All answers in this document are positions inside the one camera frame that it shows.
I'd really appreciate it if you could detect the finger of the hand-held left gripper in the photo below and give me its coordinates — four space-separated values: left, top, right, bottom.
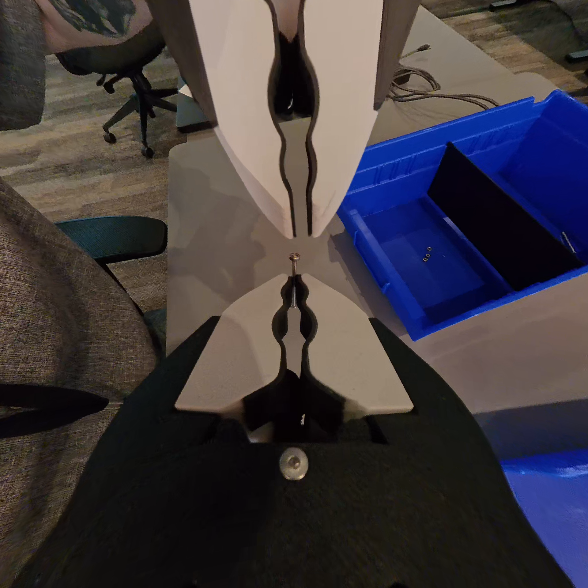
299 0 385 238
188 0 296 238

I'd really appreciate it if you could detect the blue bin with black divider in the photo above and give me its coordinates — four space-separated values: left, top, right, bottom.
337 89 588 341

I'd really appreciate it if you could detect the black bin divider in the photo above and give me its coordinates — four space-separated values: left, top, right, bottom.
427 141 586 291

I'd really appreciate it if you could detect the black chair armrest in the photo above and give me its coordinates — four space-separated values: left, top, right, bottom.
55 216 167 265

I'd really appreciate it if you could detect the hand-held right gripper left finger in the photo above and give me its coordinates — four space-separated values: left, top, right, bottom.
175 273 300 431

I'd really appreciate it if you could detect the person's left forearm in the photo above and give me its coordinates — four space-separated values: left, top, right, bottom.
34 0 154 60

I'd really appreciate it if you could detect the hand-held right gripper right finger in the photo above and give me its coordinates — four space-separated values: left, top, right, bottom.
299 273 415 430

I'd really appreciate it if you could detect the grey braided cable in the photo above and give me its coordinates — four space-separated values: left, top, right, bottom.
388 43 501 110

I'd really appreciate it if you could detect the person's grey shirt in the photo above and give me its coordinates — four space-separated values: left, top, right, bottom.
0 0 162 588

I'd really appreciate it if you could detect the blue plastic bin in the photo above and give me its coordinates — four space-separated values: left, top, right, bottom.
500 448 588 588

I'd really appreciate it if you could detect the black swivel office chair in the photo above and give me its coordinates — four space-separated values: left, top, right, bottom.
55 32 180 159

